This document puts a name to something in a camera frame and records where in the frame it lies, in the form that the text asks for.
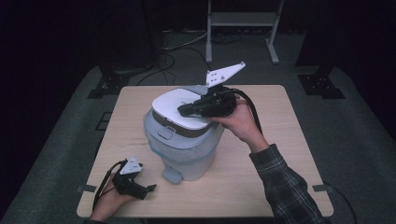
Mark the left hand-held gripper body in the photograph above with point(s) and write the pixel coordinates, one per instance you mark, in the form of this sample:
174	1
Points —
127	185

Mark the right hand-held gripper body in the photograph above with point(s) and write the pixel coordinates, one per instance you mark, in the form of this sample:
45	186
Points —
219	102

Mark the white pedal trash can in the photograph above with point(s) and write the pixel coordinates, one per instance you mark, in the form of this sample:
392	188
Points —
179	104

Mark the person's left hand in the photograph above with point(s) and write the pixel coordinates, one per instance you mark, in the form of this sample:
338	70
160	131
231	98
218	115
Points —
107	205

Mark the person's right hand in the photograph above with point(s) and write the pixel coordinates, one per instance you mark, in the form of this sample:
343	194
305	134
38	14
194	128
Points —
243	124

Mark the grey tape strip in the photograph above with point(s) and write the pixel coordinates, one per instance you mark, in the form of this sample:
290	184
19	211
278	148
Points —
320	188
86	188

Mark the black stand base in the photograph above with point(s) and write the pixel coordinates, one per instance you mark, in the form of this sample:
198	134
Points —
109	84
320	85

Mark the white metal stand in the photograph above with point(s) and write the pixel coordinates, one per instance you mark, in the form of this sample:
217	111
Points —
243	18

